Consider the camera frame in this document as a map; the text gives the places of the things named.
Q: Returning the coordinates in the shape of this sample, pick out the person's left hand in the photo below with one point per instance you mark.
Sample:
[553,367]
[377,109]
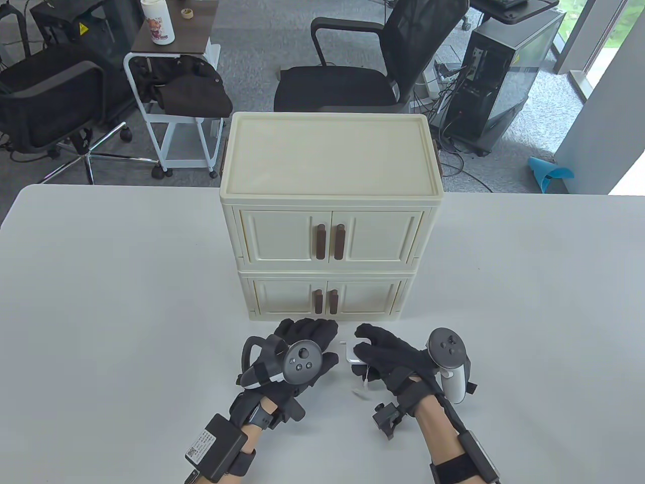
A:
[307,330]

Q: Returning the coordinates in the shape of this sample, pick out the person's right hand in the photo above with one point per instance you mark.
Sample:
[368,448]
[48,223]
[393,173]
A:
[398,353]

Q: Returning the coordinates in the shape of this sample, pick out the white soft tape measure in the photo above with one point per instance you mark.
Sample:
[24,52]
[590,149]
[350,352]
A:
[351,357]

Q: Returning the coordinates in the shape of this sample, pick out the cream two-tier plastic cabinet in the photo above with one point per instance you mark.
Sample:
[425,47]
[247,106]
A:
[327,151]

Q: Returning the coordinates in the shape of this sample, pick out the person's right forearm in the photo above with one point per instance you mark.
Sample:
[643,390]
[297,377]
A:
[438,433]

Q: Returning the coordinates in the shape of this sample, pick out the person's left forearm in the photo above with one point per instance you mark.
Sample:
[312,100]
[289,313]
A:
[250,434]

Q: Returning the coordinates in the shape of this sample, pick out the white curved object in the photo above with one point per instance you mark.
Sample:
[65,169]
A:
[302,360]

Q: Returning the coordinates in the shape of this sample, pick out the grey black right controller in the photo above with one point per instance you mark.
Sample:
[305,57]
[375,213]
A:
[448,348]

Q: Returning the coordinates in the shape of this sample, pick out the black wrist watch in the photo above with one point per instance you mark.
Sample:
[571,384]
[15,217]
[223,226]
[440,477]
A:
[262,418]

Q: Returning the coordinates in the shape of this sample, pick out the black box with label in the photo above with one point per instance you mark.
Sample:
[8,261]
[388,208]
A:
[476,454]
[214,446]

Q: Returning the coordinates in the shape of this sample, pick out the blue plastic dustpan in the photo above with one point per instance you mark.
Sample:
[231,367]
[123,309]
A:
[546,176]

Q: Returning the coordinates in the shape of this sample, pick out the black mesh office chair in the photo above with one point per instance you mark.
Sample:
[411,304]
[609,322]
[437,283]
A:
[332,85]

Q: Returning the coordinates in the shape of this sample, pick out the black cloth bundle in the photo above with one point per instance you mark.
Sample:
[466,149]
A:
[191,91]

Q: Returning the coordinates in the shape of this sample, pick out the white power strip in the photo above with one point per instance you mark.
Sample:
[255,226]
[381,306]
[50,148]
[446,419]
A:
[432,83]

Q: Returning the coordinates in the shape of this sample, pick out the black computer tower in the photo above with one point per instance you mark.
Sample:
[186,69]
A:
[504,65]

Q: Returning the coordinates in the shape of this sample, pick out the white cart with dark top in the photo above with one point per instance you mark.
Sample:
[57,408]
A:
[171,45]

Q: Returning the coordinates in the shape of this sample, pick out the white bottle with cartoon print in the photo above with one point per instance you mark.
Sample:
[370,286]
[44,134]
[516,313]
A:
[158,25]

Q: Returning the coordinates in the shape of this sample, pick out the black chair with chrome base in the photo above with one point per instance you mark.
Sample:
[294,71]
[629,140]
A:
[45,101]

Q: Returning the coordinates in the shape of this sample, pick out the black case with yellow sticker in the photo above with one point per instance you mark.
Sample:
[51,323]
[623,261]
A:
[101,30]

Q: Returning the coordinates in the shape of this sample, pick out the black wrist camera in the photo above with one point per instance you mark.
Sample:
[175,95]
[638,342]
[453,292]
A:
[387,417]

